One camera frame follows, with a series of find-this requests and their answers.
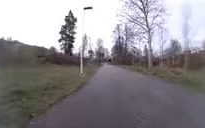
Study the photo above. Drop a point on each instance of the grey street lamp pole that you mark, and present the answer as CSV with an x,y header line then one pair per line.
x,y
81,43

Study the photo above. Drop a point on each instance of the grey asphalt path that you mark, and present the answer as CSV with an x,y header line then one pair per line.
x,y
123,100

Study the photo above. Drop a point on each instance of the dark conifer tree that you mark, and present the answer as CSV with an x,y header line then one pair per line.
x,y
68,33

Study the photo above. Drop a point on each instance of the tall bare birch tree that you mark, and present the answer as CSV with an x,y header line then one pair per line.
x,y
146,30

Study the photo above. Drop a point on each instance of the dark brushy hedge bank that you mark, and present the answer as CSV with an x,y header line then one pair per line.
x,y
30,55

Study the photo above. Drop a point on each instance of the grass field with bare patches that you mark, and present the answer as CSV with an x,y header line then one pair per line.
x,y
26,90

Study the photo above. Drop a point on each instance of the grass verge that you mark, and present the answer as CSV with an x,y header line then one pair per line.
x,y
186,78

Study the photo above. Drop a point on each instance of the brown hedge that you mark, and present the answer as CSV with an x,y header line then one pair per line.
x,y
190,60

